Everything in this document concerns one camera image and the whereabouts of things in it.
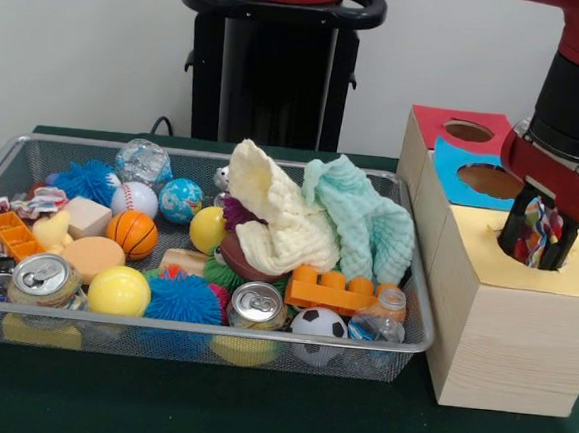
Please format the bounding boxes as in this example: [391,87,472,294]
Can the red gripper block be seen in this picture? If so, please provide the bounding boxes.
[491,117,579,274]

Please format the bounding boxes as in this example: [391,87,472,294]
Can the light teal waffle cloth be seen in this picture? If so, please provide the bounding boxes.
[295,152,422,287]

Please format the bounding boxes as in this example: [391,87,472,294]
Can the cream waffle cloth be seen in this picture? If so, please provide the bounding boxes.
[218,137,350,281]

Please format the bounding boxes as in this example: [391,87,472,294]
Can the wooden box with three holes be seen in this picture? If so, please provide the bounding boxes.
[378,103,579,420]

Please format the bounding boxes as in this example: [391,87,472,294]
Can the orange toy building block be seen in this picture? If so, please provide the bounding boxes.
[284,265,409,321]

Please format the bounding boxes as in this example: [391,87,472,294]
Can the black and white soccer ball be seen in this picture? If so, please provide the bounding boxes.
[287,304,351,368]

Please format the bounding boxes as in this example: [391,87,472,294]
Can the blue and green globe ball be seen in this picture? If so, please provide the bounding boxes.
[157,175,206,227]

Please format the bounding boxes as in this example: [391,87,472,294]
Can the blue spiky rubber ball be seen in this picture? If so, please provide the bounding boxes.
[143,265,230,329]
[44,156,124,205]

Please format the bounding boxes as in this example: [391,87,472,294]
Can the dark green table cloth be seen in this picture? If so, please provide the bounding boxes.
[0,122,579,433]

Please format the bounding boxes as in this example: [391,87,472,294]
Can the white toy baseball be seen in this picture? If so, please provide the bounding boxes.
[109,179,162,220]

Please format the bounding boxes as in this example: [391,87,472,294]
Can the orange toy basketball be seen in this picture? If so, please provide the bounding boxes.
[104,207,161,262]

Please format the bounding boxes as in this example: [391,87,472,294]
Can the yellow smooth ball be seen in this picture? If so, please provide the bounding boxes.
[85,264,155,320]

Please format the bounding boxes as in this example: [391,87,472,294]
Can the shallow wire mesh bin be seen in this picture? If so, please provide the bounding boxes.
[0,131,449,387]

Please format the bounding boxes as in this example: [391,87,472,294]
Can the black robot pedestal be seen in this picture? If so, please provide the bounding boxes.
[168,0,389,157]

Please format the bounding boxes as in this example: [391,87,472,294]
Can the thin black looped cable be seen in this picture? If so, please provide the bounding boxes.
[149,114,176,138]

